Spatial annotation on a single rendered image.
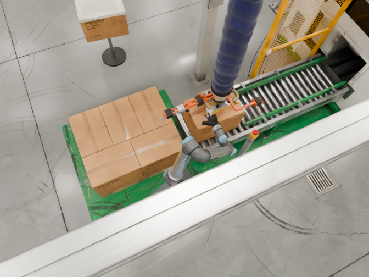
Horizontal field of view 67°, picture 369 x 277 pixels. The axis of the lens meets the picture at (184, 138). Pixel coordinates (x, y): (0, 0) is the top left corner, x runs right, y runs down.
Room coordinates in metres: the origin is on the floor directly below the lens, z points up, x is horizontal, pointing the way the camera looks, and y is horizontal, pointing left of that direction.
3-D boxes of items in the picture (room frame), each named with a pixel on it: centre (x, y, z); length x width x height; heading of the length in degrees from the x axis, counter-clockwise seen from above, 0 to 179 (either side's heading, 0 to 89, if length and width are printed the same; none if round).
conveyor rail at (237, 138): (1.79, -1.18, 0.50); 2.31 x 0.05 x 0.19; 120
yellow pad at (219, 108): (1.58, -0.38, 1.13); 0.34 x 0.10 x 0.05; 121
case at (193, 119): (1.66, -0.31, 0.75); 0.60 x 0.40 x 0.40; 119
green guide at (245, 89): (2.48, -1.19, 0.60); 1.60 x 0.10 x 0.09; 120
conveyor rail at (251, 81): (2.35, -0.85, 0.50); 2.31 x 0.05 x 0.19; 120
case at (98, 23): (2.98, 1.29, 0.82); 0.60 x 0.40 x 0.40; 112
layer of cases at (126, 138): (1.40, 0.73, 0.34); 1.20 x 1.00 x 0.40; 120
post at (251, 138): (1.34, -0.75, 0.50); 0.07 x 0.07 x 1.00; 30
